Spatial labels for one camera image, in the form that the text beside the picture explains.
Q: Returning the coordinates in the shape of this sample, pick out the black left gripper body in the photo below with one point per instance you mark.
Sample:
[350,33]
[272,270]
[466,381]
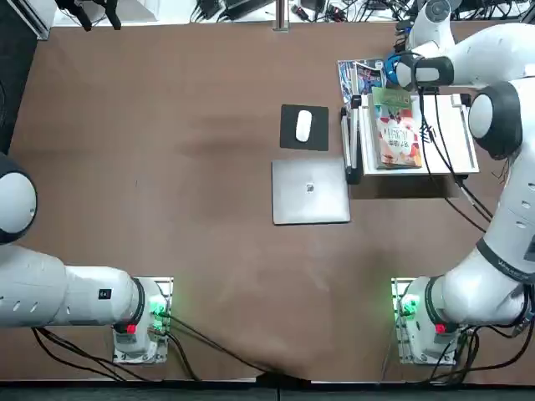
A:
[83,2]

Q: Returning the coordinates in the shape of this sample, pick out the blue desk lamp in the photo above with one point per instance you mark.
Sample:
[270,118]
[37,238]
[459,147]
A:
[390,69]

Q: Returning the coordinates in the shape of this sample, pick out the green cover book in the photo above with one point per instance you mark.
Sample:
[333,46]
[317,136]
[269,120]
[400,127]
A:
[397,138]

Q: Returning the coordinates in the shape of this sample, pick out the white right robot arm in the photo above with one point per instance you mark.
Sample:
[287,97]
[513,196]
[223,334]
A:
[514,225]

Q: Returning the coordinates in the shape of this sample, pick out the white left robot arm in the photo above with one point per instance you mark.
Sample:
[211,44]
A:
[83,298]

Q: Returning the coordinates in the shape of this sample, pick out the comic book with white badge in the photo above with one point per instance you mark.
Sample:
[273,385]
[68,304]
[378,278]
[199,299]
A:
[346,79]

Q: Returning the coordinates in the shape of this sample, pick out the comic book with pink letter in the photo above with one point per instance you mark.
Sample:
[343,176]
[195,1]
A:
[365,79]

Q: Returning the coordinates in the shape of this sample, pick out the white adjustable book stand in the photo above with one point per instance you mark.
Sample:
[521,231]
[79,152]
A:
[447,113]

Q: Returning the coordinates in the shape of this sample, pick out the black power adapter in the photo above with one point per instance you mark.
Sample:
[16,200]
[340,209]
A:
[246,4]

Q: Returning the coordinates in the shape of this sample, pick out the white computer mouse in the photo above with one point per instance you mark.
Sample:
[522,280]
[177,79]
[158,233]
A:
[303,125]

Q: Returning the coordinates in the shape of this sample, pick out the black mouse pad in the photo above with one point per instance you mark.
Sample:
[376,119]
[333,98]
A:
[317,138]

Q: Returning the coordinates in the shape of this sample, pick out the grey closed laptop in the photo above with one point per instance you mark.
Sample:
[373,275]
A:
[292,200]

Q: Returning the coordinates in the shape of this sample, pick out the silver aluminium frame profile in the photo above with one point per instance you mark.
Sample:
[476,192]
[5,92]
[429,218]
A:
[39,25]

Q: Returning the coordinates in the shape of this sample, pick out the silver aluminium post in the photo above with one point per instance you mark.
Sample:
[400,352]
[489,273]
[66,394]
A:
[282,16]

